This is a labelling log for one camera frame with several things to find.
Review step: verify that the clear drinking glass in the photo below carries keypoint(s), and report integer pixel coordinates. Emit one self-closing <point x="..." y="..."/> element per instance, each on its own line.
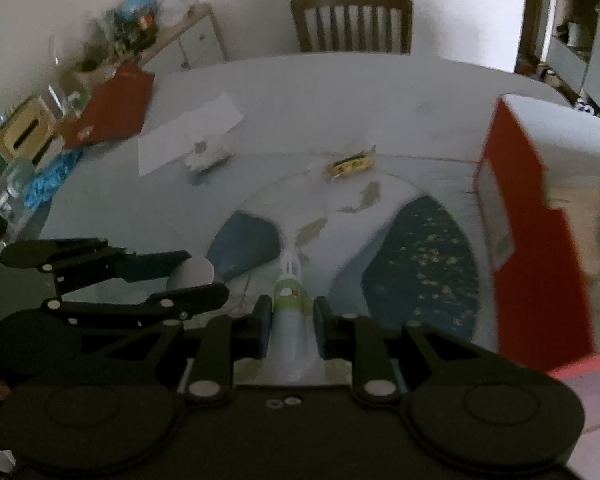
<point x="14" y="182"/>

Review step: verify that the small yellow packet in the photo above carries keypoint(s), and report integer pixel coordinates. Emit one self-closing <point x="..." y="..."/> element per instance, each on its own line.
<point x="350" y="164"/>

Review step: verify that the wooden tissue box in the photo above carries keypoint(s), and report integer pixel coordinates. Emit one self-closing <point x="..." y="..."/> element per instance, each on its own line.
<point x="22" y="130"/>

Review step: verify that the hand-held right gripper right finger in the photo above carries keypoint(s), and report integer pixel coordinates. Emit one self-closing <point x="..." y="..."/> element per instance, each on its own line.
<point x="322" y="327"/>

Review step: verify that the white paper sheet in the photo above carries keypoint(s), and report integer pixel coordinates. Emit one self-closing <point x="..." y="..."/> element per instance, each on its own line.
<point x="190" y="125"/>

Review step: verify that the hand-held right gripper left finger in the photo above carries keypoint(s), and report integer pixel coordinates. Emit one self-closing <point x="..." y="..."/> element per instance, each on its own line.
<point x="265" y="325"/>

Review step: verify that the blue cloth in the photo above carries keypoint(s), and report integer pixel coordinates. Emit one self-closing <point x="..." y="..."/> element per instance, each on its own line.
<point x="50" y="180"/>

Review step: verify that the small white object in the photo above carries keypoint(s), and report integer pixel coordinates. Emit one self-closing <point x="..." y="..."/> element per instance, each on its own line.
<point x="207" y="156"/>

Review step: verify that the white plant pot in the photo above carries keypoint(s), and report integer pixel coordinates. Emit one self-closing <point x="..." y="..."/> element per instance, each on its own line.
<point x="576" y="35"/>

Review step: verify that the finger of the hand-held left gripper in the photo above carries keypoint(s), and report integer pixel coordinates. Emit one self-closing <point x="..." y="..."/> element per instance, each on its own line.
<point x="180" y="305"/>
<point x="105" y="262"/>

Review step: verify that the white round object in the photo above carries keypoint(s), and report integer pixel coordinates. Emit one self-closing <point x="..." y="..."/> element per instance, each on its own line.
<point x="195" y="272"/>

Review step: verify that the printed fish placemat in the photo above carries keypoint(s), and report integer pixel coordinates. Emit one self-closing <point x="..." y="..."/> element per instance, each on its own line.
<point x="330" y="200"/>

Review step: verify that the white cardboard box red edges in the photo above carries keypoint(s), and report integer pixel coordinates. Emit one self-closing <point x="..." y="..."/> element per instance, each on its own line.
<point x="530" y="240"/>

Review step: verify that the white sideboard wooden top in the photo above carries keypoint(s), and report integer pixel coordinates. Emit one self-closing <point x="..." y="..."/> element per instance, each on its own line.
<point x="200" y="35"/>

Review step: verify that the white green tube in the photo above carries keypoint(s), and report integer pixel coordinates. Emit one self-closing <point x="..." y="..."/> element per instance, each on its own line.
<point x="290" y="330"/>

